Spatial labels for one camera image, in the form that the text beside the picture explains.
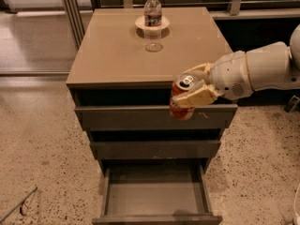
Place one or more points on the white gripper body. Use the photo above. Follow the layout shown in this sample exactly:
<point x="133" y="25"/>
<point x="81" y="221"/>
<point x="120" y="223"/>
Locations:
<point x="230" y="74"/>

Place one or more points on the metal rod on floor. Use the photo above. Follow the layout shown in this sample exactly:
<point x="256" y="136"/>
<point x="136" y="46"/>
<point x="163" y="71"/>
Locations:
<point x="19" y="204"/>

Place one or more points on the red coke can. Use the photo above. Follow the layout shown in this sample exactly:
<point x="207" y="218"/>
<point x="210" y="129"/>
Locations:
<point x="181" y="113"/>

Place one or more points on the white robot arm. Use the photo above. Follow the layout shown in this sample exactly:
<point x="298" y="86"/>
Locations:
<point x="274" y="66"/>

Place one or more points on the grey open bottom drawer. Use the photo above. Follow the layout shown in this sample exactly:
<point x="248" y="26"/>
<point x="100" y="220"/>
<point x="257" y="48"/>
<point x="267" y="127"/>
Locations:
<point x="156" y="194"/>

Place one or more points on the metal railing frame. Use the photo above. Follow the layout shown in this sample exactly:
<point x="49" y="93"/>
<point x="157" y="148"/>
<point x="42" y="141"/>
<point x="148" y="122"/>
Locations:
<point x="245" y="24"/>

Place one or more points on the clear plastic water bottle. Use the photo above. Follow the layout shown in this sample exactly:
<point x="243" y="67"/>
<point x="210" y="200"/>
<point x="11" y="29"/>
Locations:
<point x="152" y="15"/>

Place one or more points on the grey middle drawer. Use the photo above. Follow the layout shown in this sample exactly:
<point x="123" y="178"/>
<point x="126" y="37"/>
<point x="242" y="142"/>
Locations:
<point x="155" y="149"/>

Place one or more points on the grey drawer cabinet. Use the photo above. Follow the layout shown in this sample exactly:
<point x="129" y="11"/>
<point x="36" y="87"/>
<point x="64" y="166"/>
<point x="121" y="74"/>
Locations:
<point x="112" y="69"/>

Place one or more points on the small dark floor device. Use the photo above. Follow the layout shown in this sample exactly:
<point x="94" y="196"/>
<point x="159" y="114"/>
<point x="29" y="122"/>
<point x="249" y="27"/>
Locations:
<point x="293" y="105"/>

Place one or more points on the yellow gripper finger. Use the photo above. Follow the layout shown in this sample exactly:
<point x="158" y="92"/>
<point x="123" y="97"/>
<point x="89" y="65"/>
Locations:
<point x="199" y="95"/>
<point x="202" y="71"/>

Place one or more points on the grey top drawer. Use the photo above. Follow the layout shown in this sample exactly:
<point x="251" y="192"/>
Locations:
<point x="153" y="118"/>

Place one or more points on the white small plate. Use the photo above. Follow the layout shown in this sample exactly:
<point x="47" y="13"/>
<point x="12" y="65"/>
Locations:
<point x="140" y="24"/>

